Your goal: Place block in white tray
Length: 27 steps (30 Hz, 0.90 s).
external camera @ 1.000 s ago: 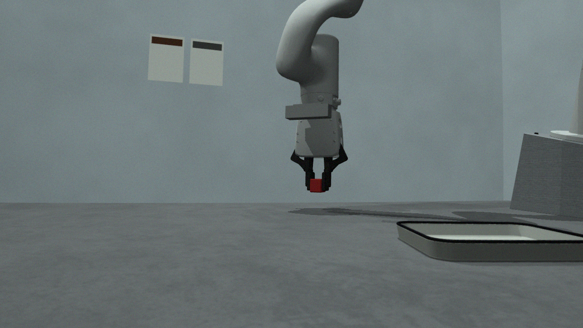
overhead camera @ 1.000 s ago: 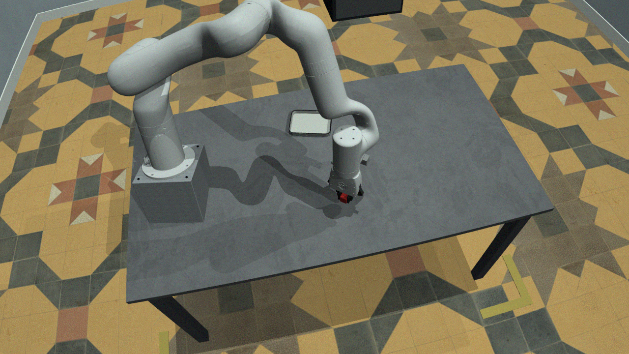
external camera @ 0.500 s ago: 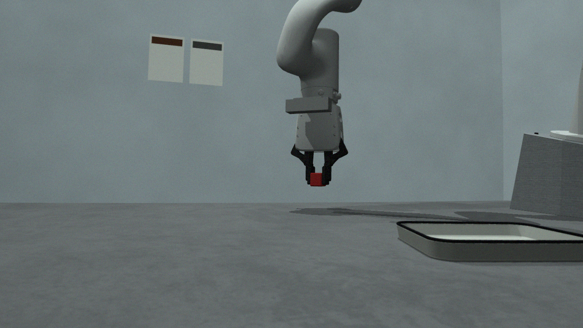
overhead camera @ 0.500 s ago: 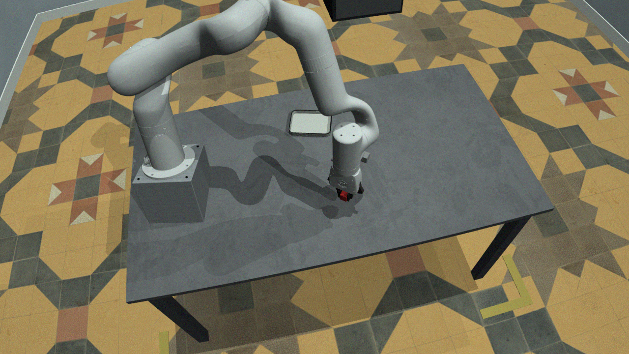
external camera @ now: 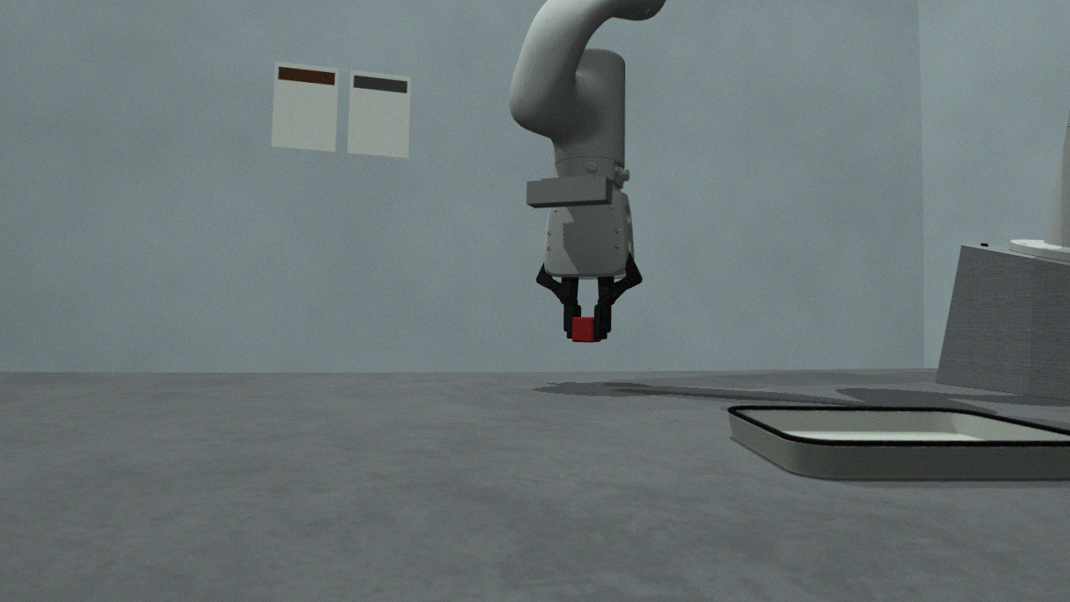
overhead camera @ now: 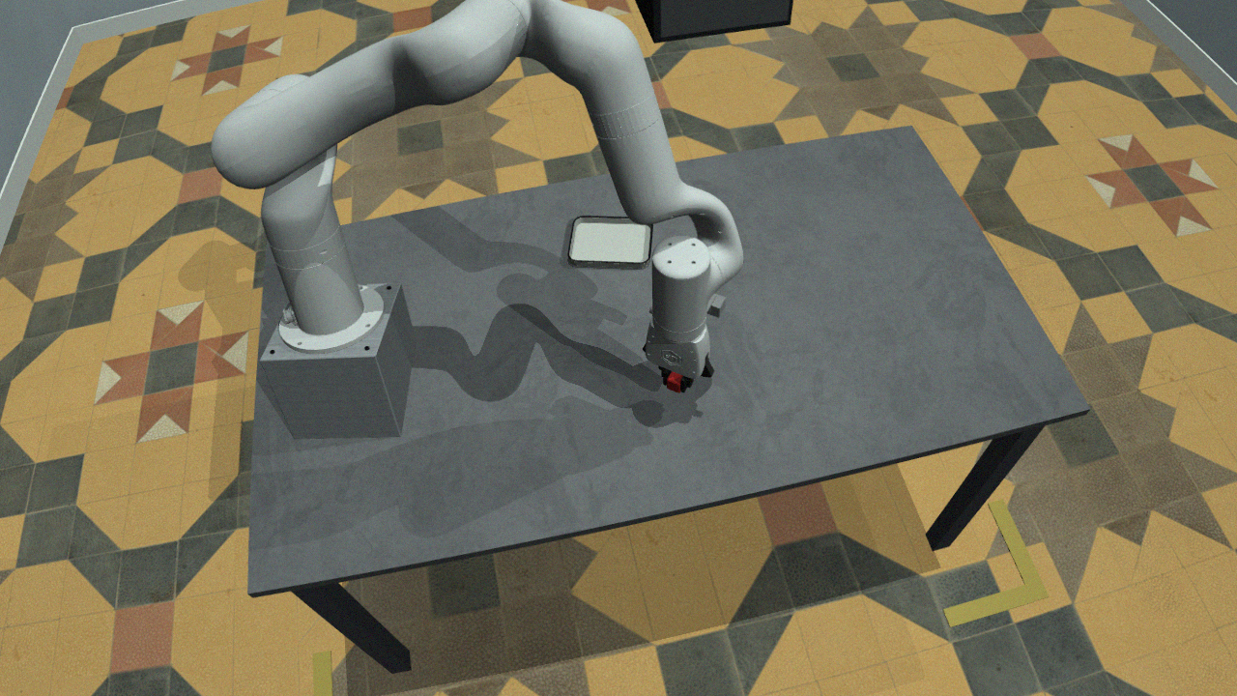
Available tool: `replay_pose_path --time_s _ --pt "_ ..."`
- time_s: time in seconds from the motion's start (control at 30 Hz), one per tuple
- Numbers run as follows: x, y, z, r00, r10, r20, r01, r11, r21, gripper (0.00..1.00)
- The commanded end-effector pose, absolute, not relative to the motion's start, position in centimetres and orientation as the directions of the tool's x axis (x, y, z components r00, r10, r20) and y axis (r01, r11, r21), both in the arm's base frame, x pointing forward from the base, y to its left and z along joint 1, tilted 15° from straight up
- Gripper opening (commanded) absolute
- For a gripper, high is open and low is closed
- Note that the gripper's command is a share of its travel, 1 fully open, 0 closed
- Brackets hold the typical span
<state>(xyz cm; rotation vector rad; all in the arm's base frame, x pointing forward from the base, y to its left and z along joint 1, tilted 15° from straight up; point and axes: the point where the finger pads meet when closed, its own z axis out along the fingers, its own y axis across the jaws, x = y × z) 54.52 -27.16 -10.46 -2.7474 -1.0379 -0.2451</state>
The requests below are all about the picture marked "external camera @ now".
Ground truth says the red block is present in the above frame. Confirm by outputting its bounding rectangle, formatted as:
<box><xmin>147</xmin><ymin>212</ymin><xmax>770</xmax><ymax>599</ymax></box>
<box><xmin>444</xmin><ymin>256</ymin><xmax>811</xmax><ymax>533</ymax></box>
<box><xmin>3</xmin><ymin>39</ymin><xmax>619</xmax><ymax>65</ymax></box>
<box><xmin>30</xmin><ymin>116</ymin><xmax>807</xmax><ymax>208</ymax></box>
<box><xmin>572</xmin><ymin>317</ymin><xmax>601</xmax><ymax>343</ymax></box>

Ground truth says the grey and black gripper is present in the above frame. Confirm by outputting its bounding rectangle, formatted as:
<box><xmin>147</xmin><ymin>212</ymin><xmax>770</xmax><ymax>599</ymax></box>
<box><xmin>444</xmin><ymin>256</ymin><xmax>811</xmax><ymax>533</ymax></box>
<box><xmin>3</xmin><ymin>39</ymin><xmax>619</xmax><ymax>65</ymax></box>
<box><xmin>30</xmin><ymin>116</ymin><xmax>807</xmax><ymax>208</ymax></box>
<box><xmin>536</xmin><ymin>187</ymin><xmax>642</xmax><ymax>339</ymax></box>

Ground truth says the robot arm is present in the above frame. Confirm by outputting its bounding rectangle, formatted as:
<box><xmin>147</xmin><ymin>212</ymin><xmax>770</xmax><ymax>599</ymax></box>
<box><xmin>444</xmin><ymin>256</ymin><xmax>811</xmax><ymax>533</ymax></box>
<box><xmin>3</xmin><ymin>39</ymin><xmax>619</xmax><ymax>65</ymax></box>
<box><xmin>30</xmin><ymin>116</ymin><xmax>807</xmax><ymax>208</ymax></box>
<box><xmin>509</xmin><ymin>0</ymin><xmax>1070</xmax><ymax>262</ymax></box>

